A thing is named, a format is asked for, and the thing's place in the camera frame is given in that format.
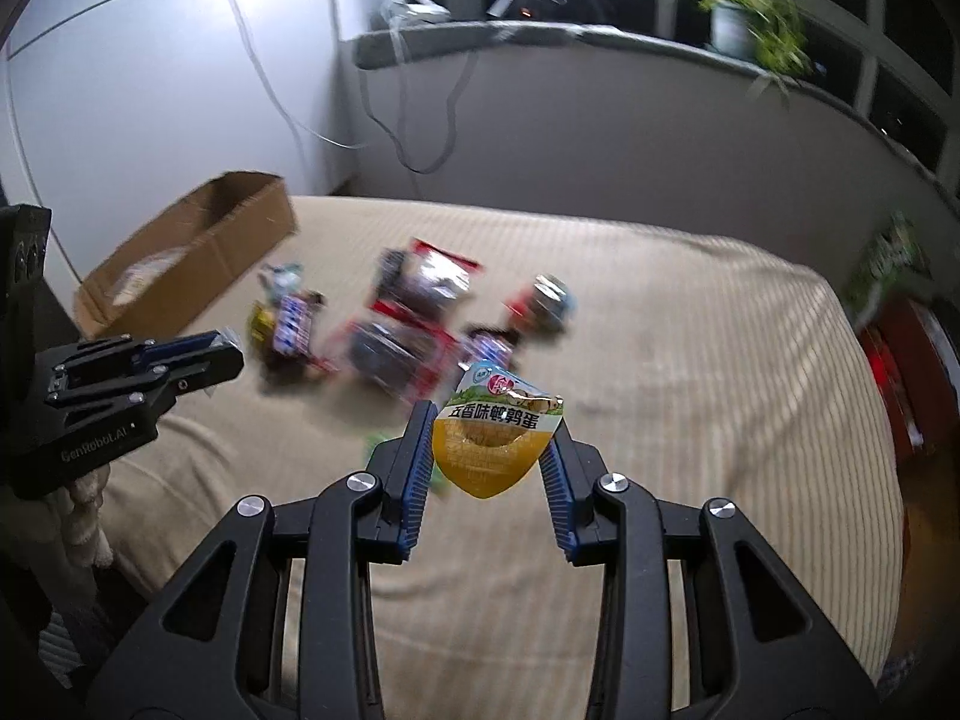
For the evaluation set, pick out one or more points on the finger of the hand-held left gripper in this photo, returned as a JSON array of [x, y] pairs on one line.
[[187, 382], [191, 345]]

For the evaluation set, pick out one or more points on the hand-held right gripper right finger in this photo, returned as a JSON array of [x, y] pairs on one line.
[[559, 495]]

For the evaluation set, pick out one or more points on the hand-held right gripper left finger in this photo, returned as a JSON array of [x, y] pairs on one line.
[[416, 487]]

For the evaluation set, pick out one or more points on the yellow egg snack packet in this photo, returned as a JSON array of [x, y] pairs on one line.
[[487, 450]]

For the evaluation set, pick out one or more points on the cardboard box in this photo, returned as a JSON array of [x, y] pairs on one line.
[[225, 247]]

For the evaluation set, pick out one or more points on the blue white chocolate bar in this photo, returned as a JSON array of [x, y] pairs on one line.
[[487, 349], [296, 324]]

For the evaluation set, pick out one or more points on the small green candy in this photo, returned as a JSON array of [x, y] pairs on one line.
[[281, 279]]

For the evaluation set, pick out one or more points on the red clear dried fruit packet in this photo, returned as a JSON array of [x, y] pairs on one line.
[[544, 304], [427, 281], [390, 352]]

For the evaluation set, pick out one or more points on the yellow dark snack packet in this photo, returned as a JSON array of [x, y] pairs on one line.
[[262, 324]]

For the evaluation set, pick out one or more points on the beige striped blanket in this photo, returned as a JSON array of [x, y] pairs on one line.
[[675, 390]]

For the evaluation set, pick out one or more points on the white wardrobe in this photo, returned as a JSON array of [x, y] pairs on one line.
[[150, 105]]

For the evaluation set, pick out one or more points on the red box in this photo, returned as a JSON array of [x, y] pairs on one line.
[[907, 375]]

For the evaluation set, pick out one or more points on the green printed bag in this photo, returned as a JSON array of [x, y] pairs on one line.
[[892, 262]]

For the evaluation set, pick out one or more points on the grey window sill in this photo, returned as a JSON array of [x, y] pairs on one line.
[[600, 37]]

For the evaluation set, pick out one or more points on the white adapter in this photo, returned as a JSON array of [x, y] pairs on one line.
[[501, 4]]

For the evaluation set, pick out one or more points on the plant pot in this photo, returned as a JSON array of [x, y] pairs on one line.
[[729, 30]]

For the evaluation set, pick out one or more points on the green spider plant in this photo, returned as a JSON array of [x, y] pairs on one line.
[[772, 22]]

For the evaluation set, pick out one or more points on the window frame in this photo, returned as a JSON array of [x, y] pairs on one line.
[[870, 67]]

